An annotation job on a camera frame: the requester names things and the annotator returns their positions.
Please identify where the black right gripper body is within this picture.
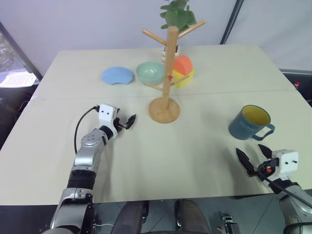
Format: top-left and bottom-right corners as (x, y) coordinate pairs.
(246, 157), (279, 182)

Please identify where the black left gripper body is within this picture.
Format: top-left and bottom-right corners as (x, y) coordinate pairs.
(112, 109), (127, 135)

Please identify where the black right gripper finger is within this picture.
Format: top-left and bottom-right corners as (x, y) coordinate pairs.
(235, 147), (254, 173)
(257, 144), (273, 162)

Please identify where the wooden mug tree stand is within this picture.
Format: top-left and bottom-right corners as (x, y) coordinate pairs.
(142, 19), (206, 124)

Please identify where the blue mug with yellow inside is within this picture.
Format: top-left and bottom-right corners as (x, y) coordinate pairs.
(228, 104), (276, 141)

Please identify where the blue plate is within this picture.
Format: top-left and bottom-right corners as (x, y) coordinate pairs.
(101, 66), (135, 86)

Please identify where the light green bowl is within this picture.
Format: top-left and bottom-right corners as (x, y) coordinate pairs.
(136, 61), (166, 86)

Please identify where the black device with silver clip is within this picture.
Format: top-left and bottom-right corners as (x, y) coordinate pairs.
(220, 212), (242, 234)

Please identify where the small white figurine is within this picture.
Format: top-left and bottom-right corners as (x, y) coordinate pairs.
(160, 44), (182, 64)

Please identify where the yellow block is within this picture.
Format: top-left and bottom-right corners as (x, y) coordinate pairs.
(172, 69), (196, 88)

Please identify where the orange half-round block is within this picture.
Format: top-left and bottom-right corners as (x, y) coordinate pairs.
(173, 55), (194, 76)

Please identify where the dark rounded shape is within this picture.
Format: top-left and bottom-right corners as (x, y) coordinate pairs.
(174, 198), (212, 234)

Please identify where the green leafy plant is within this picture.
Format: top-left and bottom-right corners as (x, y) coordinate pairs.
(159, 0), (198, 32)

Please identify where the white paper stack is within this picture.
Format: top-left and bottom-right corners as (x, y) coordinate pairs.
(0, 72), (38, 87)

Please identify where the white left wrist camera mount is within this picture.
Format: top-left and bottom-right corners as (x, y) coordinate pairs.
(98, 104), (120, 129)

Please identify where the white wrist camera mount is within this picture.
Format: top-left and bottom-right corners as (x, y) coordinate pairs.
(271, 149), (299, 180)
(98, 104), (120, 129)

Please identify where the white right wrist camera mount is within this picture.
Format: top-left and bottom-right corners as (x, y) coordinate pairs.
(271, 149), (299, 180)

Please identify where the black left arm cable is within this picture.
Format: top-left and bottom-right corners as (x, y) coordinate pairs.
(74, 105), (101, 154)

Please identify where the dark metal frame post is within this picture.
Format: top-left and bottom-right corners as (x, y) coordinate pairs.
(0, 20), (44, 81)
(219, 0), (245, 45)

